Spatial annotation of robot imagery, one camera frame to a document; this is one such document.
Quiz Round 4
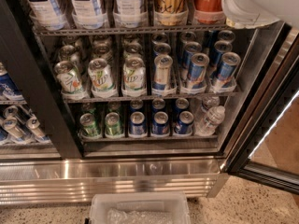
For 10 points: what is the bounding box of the red coke can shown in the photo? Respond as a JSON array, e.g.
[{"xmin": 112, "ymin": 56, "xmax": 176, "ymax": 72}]
[{"xmin": 193, "ymin": 0, "xmax": 225, "ymax": 24}]

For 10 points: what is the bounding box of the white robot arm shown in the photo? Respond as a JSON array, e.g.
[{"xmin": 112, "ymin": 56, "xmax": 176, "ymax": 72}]
[{"xmin": 221, "ymin": 0, "xmax": 299, "ymax": 29}]

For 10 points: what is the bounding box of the front middle blue pepsi can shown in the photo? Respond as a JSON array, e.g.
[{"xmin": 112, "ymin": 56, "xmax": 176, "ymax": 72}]
[{"xmin": 151, "ymin": 111, "xmax": 169, "ymax": 135}]

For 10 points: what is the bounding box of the blue pepsi can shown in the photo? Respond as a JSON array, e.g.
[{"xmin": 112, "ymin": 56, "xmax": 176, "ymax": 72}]
[
  {"xmin": 129, "ymin": 111, "xmax": 147, "ymax": 136},
  {"xmin": 151, "ymin": 111, "xmax": 169, "ymax": 135},
  {"xmin": 174, "ymin": 111, "xmax": 193, "ymax": 134}
]

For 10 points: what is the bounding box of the front left blue pepsi can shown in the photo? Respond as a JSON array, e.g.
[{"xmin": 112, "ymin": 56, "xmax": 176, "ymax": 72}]
[{"xmin": 129, "ymin": 111, "xmax": 147, "ymax": 136}]

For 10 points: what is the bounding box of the front right 7up can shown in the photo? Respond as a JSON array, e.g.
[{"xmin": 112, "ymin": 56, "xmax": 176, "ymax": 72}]
[{"xmin": 121, "ymin": 56, "xmax": 146, "ymax": 97}]

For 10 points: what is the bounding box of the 7up can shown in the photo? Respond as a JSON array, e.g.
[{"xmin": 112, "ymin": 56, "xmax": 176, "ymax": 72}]
[
  {"xmin": 88, "ymin": 58, "xmax": 116, "ymax": 98},
  {"xmin": 121, "ymin": 56, "xmax": 146, "ymax": 97},
  {"xmin": 54, "ymin": 61, "xmax": 89, "ymax": 100}
]

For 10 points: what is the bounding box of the front silver red bull can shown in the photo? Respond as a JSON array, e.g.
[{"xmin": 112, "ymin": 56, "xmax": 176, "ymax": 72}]
[{"xmin": 152, "ymin": 55, "xmax": 173, "ymax": 96}]

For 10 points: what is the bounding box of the front right blue pepsi can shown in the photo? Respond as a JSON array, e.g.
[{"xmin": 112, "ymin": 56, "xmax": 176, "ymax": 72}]
[{"xmin": 174, "ymin": 111, "xmax": 193, "ymax": 134}]

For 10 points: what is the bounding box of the right green soda can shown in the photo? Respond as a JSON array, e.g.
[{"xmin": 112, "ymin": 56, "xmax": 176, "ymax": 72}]
[{"xmin": 105, "ymin": 112, "xmax": 123, "ymax": 137}]

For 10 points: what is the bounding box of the green soda can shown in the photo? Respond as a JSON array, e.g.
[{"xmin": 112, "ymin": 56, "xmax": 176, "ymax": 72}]
[
  {"xmin": 79, "ymin": 113, "xmax": 101, "ymax": 138},
  {"xmin": 105, "ymin": 112, "xmax": 123, "ymax": 137}
]

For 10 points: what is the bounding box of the front middle 7up can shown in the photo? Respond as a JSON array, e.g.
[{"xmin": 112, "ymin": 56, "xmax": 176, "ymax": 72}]
[{"xmin": 88, "ymin": 58, "xmax": 116, "ymax": 98}]

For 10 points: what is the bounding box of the left green soda can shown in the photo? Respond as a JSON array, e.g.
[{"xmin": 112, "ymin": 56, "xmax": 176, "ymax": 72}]
[{"xmin": 79, "ymin": 113, "xmax": 101, "ymax": 138}]

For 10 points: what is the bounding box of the front left 7up can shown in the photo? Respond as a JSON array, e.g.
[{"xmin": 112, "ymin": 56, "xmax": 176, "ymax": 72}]
[{"xmin": 54, "ymin": 61, "xmax": 89, "ymax": 100}]

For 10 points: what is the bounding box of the gold yellow can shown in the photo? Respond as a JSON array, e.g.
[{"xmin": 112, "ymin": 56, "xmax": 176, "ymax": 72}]
[{"xmin": 156, "ymin": 0, "xmax": 184, "ymax": 26}]

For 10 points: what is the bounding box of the open glass fridge door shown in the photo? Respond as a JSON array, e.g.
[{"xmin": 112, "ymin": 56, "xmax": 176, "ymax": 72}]
[{"xmin": 227, "ymin": 25, "xmax": 299, "ymax": 194}]

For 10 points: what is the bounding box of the black fridge centre pillar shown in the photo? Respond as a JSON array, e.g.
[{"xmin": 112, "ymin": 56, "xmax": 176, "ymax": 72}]
[{"xmin": 0, "ymin": 0, "xmax": 83, "ymax": 159}]

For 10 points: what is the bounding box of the blue can left compartment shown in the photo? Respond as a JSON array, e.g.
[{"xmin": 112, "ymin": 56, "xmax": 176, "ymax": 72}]
[{"xmin": 0, "ymin": 63, "xmax": 23, "ymax": 101}]

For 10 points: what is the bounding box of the stainless steel fridge base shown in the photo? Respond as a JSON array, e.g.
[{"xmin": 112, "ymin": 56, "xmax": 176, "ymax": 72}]
[{"xmin": 0, "ymin": 159, "xmax": 228, "ymax": 205}]

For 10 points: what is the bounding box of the front left blue red bull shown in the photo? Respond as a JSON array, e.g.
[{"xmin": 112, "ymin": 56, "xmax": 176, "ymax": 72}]
[{"xmin": 186, "ymin": 53, "xmax": 209, "ymax": 90}]

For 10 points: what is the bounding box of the blue red bull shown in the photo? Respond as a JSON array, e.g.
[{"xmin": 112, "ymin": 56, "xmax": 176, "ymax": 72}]
[
  {"xmin": 211, "ymin": 52, "xmax": 241, "ymax": 89},
  {"xmin": 186, "ymin": 53, "xmax": 209, "ymax": 90}
]

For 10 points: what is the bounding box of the front clear water bottle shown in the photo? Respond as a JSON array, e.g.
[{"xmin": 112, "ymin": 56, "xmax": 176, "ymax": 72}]
[{"xmin": 196, "ymin": 105, "xmax": 225, "ymax": 136}]

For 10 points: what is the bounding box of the front right blue red bull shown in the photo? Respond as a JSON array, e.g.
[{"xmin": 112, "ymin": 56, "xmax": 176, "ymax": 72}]
[{"xmin": 211, "ymin": 52, "xmax": 241, "ymax": 89}]

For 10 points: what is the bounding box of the right white tea bottle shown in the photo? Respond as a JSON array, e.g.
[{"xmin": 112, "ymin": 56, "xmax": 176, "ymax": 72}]
[{"xmin": 113, "ymin": 0, "xmax": 148, "ymax": 28}]

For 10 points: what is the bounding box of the white tea bottle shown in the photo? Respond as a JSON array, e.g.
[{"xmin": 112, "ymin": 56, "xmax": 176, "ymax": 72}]
[
  {"xmin": 27, "ymin": 0, "xmax": 68, "ymax": 31},
  {"xmin": 71, "ymin": 0, "xmax": 105, "ymax": 30},
  {"xmin": 113, "ymin": 0, "xmax": 148, "ymax": 28}
]

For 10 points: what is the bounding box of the clear plastic bin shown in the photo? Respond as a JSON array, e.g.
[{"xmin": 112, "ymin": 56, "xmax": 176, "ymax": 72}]
[{"xmin": 89, "ymin": 191, "xmax": 191, "ymax": 224}]

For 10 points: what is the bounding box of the middle white tea bottle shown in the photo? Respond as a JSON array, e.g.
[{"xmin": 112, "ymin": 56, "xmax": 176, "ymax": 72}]
[{"xmin": 71, "ymin": 0, "xmax": 105, "ymax": 30}]

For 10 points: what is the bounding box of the left white tea bottle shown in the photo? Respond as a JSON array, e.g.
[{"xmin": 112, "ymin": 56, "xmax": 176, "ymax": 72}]
[{"xmin": 27, "ymin": 0, "xmax": 68, "ymax": 31}]

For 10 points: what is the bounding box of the middle wire shelf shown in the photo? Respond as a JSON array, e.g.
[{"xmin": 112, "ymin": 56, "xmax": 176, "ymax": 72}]
[{"xmin": 64, "ymin": 91, "xmax": 240, "ymax": 104}]

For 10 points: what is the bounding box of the wire shelf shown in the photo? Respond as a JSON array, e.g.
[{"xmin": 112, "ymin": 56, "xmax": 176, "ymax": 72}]
[
  {"xmin": 32, "ymin": 22, "xmax": 237, "ymax": 37},
  {"xmin": 64, "ymin": 91, "xmax": 240, "ymax": 104}
]

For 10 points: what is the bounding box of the top wire shelf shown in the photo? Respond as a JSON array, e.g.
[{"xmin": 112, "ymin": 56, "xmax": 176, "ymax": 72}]
[{"xmin": 32, "ymin": 22, "xmax": 237, "ymax": 37}]

